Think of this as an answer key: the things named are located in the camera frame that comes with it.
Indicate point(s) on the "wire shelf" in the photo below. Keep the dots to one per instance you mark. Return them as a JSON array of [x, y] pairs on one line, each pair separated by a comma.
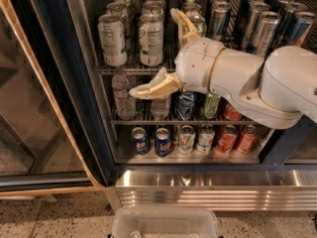
[[170, 49], [144, 117]]

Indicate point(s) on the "water bottle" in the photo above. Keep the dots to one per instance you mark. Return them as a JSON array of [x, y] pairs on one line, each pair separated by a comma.
[[160, 106], [125, 103]]

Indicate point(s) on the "coke can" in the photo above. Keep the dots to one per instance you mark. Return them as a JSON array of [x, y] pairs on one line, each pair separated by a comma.
[[247, 139], [227, 139]]

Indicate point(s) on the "glass fridge door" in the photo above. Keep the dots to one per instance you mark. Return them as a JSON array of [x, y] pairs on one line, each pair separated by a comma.
[[51, 132]]

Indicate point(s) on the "silver blue energy can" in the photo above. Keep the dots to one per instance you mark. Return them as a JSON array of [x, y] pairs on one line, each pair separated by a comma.
[[219, 18]]

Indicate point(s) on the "red coca cola can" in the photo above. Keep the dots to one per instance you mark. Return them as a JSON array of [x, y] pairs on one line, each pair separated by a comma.
[[230, 113]]

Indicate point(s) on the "steel fridge base grille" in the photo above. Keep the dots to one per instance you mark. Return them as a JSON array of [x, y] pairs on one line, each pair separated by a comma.
[[217, 190]]

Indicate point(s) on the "right water bottle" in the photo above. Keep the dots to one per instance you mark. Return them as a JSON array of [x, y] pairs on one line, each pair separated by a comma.
[[160, 106]]

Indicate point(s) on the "right coke can bottom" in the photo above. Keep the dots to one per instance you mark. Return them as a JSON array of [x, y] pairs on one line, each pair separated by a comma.
[[247, 139]]

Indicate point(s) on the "left pepsi can bottom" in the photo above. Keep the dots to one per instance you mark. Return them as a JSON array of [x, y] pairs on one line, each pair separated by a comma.
[[139, 141]]

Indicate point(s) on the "blue red bull can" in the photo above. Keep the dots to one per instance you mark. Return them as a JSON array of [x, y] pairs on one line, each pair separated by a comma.
[[299, 29]]

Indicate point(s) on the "clear plastic bin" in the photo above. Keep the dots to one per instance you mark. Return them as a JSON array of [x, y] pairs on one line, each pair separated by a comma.
[[164, 222]]

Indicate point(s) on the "left water bottle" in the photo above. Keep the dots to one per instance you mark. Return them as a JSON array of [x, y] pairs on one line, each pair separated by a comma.
[[125, 103]]

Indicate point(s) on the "blue pepsi can middle shelf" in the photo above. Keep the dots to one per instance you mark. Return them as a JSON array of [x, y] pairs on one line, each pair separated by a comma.
[[185, 105]]

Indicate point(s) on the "right pepsi can bottom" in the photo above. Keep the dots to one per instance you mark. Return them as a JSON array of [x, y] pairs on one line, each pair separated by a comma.
[[162, 142]]

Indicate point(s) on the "left 7up can bottom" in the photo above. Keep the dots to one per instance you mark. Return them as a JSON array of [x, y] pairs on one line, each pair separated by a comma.
[[186, 138]]

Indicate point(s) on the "7up can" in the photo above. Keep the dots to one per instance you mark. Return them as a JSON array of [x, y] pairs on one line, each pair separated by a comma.
[[150, 39], [186, 138], [206, 134], [200, 25], [112, 39]]

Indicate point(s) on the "right 7up can bottom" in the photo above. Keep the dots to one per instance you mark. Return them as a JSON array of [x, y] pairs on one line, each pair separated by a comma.
[[206, 134]]

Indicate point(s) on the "pepsi can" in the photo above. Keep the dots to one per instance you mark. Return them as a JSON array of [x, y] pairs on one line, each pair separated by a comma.
[[139, 141], [162, 142]]

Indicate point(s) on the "green soda can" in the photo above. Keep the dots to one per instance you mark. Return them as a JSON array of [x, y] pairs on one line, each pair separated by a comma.
[[211, 104]]

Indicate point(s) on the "left coke can bottom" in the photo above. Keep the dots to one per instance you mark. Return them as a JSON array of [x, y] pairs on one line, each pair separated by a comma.
[[227, 139]]

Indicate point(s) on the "lower wire shelf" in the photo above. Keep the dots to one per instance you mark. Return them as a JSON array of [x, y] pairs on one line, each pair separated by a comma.
[[144, 117]]

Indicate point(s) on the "front silver energy can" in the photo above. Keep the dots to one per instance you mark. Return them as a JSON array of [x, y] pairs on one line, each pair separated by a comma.
[[263, 33]]

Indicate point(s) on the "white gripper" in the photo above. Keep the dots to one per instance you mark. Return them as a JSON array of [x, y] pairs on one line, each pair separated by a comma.
[[195, 64]]

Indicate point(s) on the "upper wire shelf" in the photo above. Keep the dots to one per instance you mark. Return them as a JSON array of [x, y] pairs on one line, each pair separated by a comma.
[[170, 49]]

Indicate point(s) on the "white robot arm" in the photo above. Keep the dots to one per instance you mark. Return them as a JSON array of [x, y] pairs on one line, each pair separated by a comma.
[[275, 92]]

